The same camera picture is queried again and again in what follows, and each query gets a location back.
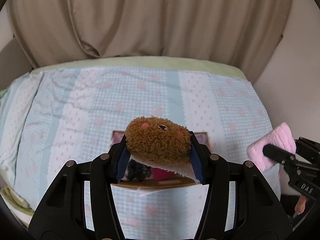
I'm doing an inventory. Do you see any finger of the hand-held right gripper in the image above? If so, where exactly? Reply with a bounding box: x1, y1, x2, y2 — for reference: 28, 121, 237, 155
262, 143, 296, 166
296, 137, 320, 155

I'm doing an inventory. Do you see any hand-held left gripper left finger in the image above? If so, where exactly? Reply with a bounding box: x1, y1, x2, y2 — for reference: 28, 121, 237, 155
29, 136, 131, 240

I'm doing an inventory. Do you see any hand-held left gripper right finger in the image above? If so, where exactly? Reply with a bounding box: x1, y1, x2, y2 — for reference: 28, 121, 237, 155
187, 131, 293, 240

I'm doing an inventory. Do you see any pink plush toy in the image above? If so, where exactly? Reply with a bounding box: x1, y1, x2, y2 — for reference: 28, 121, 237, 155
246, 122, 297, 196

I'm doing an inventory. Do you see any black sock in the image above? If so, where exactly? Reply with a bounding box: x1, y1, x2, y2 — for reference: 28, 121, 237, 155
126, 159, 152, 182

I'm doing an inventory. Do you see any pink patterned cardboard box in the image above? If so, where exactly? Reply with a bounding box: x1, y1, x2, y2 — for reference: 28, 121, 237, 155
111, 130, 210, 197

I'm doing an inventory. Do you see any magenta pouch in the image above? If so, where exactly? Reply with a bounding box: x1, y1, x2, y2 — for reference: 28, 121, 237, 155
149, 168, 182, 181

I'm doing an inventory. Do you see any brown plush toy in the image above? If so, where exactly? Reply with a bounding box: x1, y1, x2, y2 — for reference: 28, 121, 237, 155
125, 115, 202, 184

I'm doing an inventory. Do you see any person's right hand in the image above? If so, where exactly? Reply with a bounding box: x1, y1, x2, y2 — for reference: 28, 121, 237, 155
294, 195, 308, 214

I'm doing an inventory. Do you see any green striped cushion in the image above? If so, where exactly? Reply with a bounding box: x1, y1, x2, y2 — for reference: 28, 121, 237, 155
0, 187, 34, 224

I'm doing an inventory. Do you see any blue checked floral blanket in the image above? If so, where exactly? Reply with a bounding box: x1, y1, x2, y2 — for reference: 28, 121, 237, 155
0, 66, 282, 240

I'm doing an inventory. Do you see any beige upholstered headboard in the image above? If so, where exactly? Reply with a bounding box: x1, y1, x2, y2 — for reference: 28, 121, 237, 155
0, 38, 35, 91

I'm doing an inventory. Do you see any light green bed sheet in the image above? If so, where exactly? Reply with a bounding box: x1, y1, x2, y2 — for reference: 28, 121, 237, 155
0, 56, 251, 98

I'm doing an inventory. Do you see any beige curtain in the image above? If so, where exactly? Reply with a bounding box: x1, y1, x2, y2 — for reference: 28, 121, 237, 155
7, 0, 107, 68
67, 0, 296, 68

